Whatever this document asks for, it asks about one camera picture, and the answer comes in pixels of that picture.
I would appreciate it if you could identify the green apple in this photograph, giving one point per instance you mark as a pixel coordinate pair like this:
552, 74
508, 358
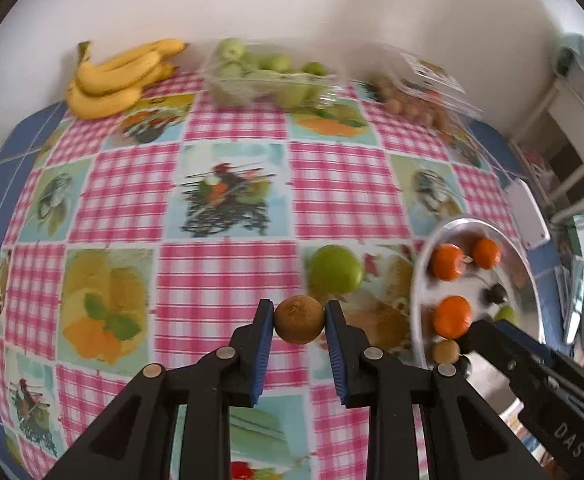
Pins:
334, 268

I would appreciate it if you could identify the teal round object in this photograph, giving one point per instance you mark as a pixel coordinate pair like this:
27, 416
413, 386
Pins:
571, 52

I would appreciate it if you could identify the round metal plate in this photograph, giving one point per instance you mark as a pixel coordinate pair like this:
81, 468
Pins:
466, 232

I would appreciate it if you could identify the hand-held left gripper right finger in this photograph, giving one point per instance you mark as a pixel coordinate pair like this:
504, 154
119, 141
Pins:
336, 355

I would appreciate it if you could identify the white plastic device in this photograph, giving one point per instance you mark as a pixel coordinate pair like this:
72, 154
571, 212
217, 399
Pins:
526, 215

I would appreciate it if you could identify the bunch of yellow bananas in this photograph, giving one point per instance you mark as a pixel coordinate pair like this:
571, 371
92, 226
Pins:
102, 100

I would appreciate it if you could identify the pile of brown longans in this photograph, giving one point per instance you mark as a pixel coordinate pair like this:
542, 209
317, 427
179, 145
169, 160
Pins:
411, 107

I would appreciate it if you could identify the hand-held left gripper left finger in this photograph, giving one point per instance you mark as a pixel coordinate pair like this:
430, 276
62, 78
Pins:
263, 350

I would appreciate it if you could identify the stack of papers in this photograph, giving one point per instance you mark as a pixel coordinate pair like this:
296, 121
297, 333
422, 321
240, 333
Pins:
579, 260

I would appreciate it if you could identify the clear plastic fruit tray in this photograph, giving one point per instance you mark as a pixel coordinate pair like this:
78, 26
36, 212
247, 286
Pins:
252, 85

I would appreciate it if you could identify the large orange mandarin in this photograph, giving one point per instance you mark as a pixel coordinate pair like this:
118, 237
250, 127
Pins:
451, 316

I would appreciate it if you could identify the oblong green fruit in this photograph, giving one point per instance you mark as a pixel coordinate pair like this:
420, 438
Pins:
504, 314

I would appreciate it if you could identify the clear plastic clamshell box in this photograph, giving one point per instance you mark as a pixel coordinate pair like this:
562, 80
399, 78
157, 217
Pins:
436, 80

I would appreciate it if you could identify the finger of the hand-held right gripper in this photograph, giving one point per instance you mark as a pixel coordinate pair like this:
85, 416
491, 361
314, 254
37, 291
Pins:
496, 355
526, 338

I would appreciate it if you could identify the blue grid tablecloth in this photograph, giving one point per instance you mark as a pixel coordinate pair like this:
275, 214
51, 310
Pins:
2, 150

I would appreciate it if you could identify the white shelf unit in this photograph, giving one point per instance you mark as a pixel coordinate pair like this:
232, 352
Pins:
571, 115

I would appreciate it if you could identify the brown kiwi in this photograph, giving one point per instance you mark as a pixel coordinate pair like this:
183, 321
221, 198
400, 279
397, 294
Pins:
445, 350
299, 319

